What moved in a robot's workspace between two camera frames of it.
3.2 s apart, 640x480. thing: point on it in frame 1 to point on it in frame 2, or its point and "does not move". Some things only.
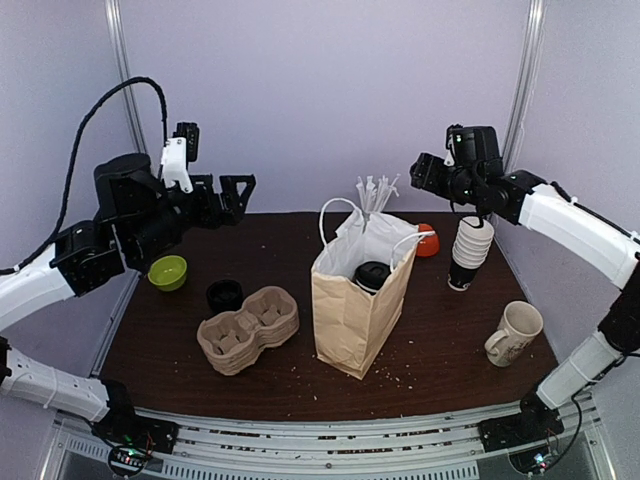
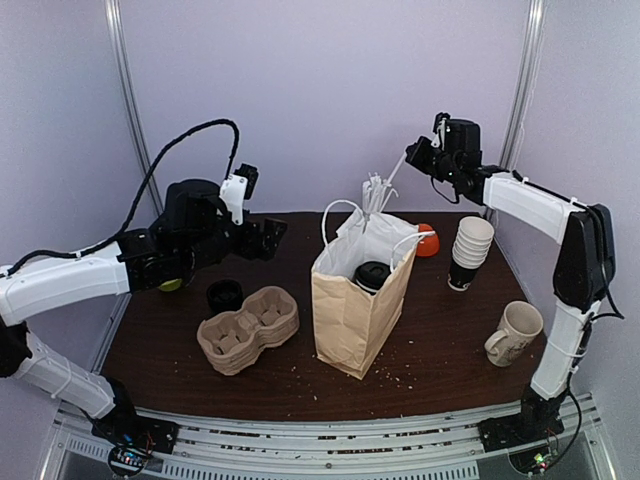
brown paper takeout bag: x=352 y=327 does not move
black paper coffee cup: x=369 y=290 does not move
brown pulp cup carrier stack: x=231 y=342 does not move
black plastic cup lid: x=371 y=275 does not move
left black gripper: x=233 y=209 to x=268 y=240
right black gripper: x=429 y=171 to x=422 y=156
